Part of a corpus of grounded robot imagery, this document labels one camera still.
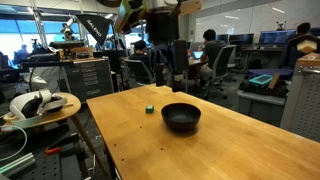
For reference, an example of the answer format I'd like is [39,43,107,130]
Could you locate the medium computer monitor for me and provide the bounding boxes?
[228,32,255,46]

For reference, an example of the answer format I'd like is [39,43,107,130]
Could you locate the dark office chair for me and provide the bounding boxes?
[123,58,155,88]

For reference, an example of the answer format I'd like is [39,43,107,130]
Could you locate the blue fabric seat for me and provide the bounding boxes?
[247,67,295,81]

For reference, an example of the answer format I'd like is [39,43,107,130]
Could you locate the black perforated breadboard table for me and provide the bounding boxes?
[0,131,85,180]

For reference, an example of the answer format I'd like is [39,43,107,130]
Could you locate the yellow green wrist bracket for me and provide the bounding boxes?
[113,0,145,34]

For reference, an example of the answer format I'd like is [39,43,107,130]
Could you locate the tan wrist camera box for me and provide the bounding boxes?
[179,0,204,16]

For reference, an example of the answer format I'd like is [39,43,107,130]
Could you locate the round wooden stool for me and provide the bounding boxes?
[0,92,110,178]

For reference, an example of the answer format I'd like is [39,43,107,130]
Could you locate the teal tray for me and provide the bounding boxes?
[248,73,274,90]

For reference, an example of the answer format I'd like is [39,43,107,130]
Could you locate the black bowl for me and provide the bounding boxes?
[160,102,202,133]

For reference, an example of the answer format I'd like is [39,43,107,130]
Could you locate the grey office chair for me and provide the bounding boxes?
[202,44,238,101]

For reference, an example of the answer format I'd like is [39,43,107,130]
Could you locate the brown cardboard piece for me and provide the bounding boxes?
[267,72,281,90]

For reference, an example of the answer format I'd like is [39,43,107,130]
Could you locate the grey plastic bin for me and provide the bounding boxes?
[236,89,288,128]

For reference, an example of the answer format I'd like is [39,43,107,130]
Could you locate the open laptop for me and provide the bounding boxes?
[192,50,205,61]

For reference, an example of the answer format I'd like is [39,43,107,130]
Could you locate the black triangular flag white text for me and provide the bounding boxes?
[75,13,113,46]

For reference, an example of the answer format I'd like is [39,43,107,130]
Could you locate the grey perforated tool cabinet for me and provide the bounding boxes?
[279,52,320,143]

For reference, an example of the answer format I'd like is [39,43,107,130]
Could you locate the white VR headset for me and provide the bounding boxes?
[8,88,68,121]

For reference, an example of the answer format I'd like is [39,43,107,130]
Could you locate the aluminium extrusion bar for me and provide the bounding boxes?
[0,152,36,178]

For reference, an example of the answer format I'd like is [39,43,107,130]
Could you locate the white cable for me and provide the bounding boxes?
[0,124,29,163]

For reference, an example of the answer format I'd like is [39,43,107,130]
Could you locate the black and tan box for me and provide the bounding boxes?
[287,33,320,55]

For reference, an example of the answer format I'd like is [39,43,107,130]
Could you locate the person with dark hair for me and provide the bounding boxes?
[296,21,312,35]

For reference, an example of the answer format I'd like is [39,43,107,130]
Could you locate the distant person by window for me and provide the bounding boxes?
[14,43,31,63]

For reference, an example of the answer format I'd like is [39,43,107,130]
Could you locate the dark grey drawer cabinet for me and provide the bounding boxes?
[63,57,115,103]

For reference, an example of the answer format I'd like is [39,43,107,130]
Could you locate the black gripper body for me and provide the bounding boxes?
[145,8,180,45]

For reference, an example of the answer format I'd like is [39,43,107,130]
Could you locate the orange handled black clamp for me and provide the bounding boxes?
[44,132,81,156]

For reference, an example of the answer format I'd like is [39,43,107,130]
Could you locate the wide computer monitor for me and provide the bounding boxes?
[258,29,297,45]

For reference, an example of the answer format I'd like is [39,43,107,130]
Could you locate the seated person dark cap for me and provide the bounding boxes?
[127,39,152,73]

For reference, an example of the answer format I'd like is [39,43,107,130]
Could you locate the black bag under tray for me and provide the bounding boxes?
[238,79,290,99]

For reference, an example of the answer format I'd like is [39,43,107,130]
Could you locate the seated person grey shirt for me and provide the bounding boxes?
[195,28,228,88]

